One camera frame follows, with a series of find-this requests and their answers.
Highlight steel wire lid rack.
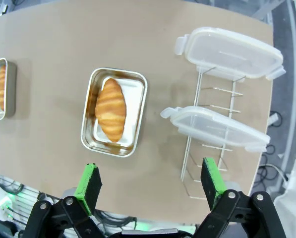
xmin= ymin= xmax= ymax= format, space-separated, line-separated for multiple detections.
xmin=179 ymin=66 xmax=246 ymax=200

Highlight translucent plastic clip lid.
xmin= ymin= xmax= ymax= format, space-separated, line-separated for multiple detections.
xmin=160 ymin=106 xmax=272 ymax=152
xmin=175 ymin=26 xmax=287 ymax=80

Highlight black floor cable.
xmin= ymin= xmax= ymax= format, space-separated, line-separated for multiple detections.
xmin=256 ymin=143 xmax=287 ymax=189

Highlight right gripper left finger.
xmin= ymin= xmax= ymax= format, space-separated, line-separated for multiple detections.
xmin=22 ymin=162 xmax=106 ymax=238

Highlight white power strip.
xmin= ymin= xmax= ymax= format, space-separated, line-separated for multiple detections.
xmin=0 ymin=194 xmax=14 ymax=220

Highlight golden croissant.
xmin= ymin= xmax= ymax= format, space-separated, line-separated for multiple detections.
xmin=95 ymin=77 xmax=127 ymax=143
xmin=0 ymin=64 xmax=7 ymax=112

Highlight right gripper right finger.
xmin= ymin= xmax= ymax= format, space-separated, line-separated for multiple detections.
xmin=193 ymin=157 xmax=287 ymax=238

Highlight rectangular steel container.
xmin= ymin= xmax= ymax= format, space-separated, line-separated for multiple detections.
xmin=80 ymin=67 xmax=148 ymax=158
xmin=0 ymin=58 xmax=17 ymax=121

